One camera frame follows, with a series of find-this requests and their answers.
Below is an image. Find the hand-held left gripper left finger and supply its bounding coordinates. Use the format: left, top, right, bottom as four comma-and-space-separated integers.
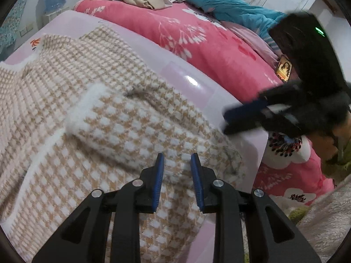
32, 153, 165, 263

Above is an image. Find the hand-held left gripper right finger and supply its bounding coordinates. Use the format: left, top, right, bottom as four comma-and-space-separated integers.
190, 153, 321, 263

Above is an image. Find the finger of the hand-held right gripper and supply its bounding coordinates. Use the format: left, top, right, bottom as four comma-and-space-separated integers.
223, 99, 286, 136
259, 84, 303, 106

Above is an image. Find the beige white checked sweater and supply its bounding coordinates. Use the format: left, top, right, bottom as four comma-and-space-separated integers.
0, 23, 246, 262

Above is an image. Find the small gold picture card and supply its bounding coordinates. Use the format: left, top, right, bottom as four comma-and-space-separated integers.
276, 55, 292, 83

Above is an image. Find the pale pink quilt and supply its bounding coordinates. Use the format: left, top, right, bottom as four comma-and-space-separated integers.
222, 20, 278, 67

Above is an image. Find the pink floral blanket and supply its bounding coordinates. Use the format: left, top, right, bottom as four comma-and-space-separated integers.
75, 0, 335, 206

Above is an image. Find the teal blue blanket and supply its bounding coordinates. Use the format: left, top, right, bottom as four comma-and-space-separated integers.
186, 0, 288, 41

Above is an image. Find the olive green cloth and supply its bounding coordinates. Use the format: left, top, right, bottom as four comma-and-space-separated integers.
321, 142, 351, 188

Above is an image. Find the fluffy beige garment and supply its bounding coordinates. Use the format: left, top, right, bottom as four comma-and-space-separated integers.
297, 182, 351, 263

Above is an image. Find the white wall socket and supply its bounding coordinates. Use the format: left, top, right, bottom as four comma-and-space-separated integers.
19, 25, 35, 37

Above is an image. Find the teal floral wall cloth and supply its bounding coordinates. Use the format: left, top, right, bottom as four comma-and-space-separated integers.
0, 0, 39, 50

